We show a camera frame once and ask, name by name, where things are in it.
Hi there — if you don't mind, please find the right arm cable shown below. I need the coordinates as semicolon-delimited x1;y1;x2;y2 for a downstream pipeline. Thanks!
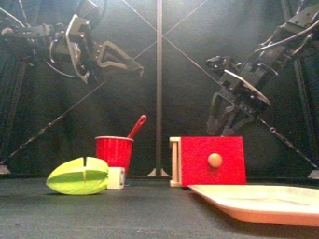
249;19;319;64

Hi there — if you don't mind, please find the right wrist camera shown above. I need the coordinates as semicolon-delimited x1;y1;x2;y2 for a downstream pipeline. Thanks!
206;55;243;79

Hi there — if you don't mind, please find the pole base bracket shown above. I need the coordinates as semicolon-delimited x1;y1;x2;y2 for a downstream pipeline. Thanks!
147;167;171;178

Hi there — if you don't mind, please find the small white block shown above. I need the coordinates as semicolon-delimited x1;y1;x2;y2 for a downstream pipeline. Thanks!
106;166;127;190

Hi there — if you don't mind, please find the red spoon handle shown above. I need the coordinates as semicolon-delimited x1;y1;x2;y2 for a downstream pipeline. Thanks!
126;114;149;140

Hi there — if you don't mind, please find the red ribbed plastic cup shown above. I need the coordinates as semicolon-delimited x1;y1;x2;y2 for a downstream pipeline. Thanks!
95;135;137;176

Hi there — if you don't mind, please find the green split toy fruit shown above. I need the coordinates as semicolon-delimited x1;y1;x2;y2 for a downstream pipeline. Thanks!
46;156;111;196

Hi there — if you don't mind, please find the red drawer with wooden knob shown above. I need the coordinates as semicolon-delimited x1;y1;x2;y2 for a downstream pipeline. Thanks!
179;135;249;187

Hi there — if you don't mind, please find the vertical metal frame pole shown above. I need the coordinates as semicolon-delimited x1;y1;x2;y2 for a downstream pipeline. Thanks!
155;0;165;178

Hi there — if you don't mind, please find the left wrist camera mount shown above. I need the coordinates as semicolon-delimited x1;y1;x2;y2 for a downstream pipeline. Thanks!
66;13;93;84

